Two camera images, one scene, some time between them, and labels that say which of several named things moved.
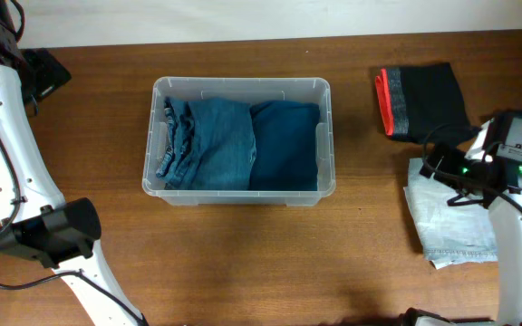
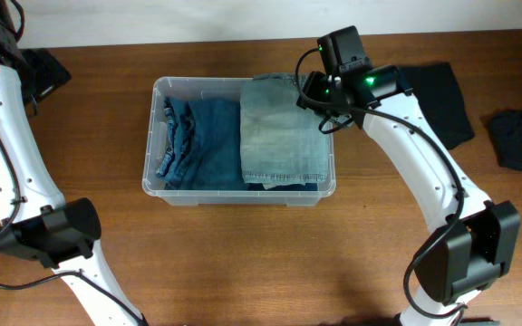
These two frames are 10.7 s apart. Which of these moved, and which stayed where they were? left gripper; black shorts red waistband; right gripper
Moved: right gripper
Stayed: left gripper; black shorts red waistband
